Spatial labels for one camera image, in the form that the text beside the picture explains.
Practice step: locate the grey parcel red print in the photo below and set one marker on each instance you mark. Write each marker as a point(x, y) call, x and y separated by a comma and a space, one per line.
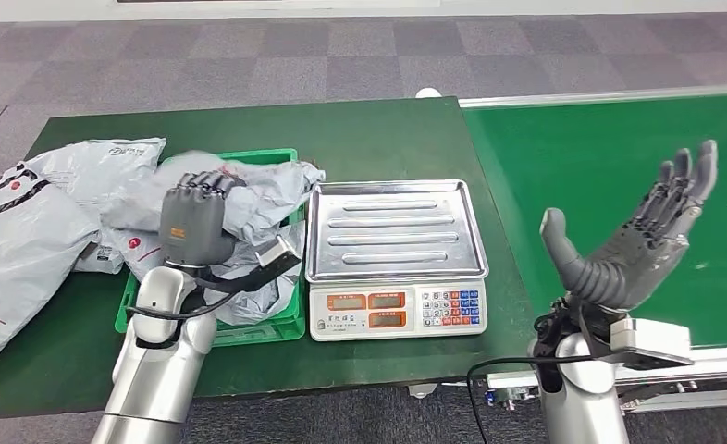
point(265, 190)
point(259, 300)

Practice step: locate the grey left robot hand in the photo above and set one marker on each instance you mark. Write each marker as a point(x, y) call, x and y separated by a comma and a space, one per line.
point(192, 220)

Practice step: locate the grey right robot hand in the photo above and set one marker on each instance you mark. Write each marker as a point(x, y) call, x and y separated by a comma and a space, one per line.
point(633, 263)

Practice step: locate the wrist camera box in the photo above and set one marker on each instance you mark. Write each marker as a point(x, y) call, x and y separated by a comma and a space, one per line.
point(271, 260)
point(648, 340)

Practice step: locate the green conveyor belt aluminium frame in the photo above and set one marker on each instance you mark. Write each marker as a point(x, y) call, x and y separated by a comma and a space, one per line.
point(584, 153)

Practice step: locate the large grey bag black print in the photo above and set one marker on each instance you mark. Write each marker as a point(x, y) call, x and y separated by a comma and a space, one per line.
point(20, 257)

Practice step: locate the green plastic crate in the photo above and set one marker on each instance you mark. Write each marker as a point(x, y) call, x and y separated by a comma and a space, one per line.
point(265, 331)

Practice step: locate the white electronic scale steel tray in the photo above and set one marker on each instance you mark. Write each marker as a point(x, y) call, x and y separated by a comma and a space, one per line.
point(394, 227)

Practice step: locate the grey mailer bag small label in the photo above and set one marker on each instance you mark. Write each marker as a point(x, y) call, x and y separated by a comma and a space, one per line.
point(112, 165)

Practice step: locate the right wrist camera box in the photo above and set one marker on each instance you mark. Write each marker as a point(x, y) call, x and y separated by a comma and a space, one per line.
point(648, 340)

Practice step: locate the white table foot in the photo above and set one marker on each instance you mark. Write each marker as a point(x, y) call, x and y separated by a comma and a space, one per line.
point(423, 390)
point(428, 93)

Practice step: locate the grey parcel QR codes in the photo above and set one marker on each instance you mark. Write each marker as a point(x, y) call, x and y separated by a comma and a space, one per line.
point(137, 245)

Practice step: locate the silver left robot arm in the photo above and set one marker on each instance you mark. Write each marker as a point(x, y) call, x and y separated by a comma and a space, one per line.
point(155, 367)

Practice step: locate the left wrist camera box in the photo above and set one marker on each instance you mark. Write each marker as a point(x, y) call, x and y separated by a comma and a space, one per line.
point(271, 260)

